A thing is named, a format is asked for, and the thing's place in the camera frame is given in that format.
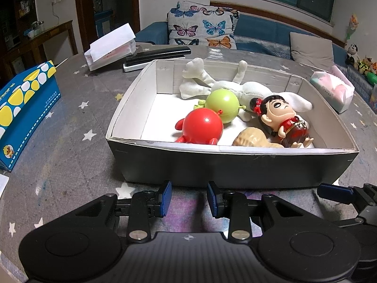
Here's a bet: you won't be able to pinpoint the wooden door frame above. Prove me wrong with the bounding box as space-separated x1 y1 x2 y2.
74 0 140 52

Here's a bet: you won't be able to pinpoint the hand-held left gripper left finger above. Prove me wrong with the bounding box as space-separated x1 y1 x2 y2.
75 181 173 242

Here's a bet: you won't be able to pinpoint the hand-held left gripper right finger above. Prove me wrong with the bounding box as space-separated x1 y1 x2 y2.
206 181 298 242

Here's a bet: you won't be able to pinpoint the cluster of small bottles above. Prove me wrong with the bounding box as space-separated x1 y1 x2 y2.
27 21 45 38

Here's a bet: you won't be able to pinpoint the black flat device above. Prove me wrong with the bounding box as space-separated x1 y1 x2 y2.
125 46 191 65

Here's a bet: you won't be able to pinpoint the doll figure in red dress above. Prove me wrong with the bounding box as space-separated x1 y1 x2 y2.
250 94 314 149

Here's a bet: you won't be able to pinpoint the white open-lid box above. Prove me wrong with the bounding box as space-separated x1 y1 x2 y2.
84 23 136 72

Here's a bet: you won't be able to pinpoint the green round toy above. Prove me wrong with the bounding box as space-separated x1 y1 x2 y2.
193 89 246 124

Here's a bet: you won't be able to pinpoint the grey star-print tablecloth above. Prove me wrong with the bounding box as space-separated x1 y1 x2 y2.
0 43 377 283

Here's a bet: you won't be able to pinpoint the grey cushion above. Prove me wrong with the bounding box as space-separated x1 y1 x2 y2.
289 32 335 71

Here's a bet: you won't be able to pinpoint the white plush toy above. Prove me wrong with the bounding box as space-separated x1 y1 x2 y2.
180 58 313 121

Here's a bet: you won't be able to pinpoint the butterfly print pillow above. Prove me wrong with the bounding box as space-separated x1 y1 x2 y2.
167 1 240 50

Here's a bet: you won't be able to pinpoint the colourful stuffed toys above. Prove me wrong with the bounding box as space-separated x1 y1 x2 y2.
356 55 377 84

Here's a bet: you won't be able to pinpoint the white paper sheet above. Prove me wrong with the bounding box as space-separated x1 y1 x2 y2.
0 174 9 198

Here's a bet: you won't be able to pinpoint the tan peanut toy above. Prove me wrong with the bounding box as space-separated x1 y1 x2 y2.
232 127 285 148

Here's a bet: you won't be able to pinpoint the blue storage bin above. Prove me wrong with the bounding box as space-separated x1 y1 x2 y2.
96 10 114 36

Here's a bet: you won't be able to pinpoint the red round toy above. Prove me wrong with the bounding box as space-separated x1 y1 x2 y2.
175 108 224 146

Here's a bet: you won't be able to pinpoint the wooden side table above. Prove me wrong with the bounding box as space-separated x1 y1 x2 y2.
0 20 78 77

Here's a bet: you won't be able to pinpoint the blue box with yellow dots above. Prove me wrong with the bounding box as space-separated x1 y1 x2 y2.
0 60 62 172

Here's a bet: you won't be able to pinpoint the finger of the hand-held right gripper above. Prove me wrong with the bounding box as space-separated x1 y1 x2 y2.
319 183 377 227

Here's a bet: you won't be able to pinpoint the soft tissue pack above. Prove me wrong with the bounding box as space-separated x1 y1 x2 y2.
309 65 355 114

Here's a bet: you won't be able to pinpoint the panda plush toy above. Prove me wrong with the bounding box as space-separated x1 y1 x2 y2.
345 44 359 65

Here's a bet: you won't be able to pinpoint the grey cardboard box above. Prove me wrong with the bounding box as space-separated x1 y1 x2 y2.
105 59 360 190

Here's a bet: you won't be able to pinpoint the flower bouquet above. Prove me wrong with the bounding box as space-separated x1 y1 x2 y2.
346 14 359 40

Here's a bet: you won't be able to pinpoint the white flat device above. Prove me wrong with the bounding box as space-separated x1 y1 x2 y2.
123 62 148 73

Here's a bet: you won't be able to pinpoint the blue sofa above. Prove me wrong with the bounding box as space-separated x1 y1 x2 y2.
136 15 348 68

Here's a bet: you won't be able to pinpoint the dark wooden bookshelf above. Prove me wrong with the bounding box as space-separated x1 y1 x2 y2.
0 0 39 50

